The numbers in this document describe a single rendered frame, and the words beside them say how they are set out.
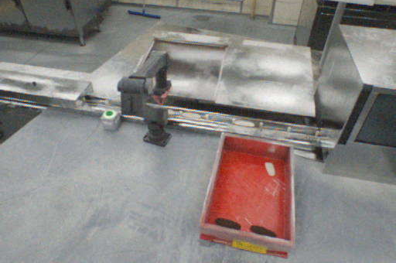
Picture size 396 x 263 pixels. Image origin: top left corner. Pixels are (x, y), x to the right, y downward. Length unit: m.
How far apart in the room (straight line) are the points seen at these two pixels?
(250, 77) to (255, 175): 0.64
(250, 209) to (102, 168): 0.66
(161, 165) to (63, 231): 0.45
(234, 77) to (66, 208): 1.08
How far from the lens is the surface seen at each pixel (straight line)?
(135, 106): 0.99
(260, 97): 1.60
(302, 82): 1.74
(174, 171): 1.29
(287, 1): 4.75
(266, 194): 1.25
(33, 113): 1.87
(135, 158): 1.36
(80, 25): 4.15
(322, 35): 3.07
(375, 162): 1.38
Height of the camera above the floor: 1.83
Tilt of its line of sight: 40 degrees down
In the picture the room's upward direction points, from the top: 2 degrees clockwise
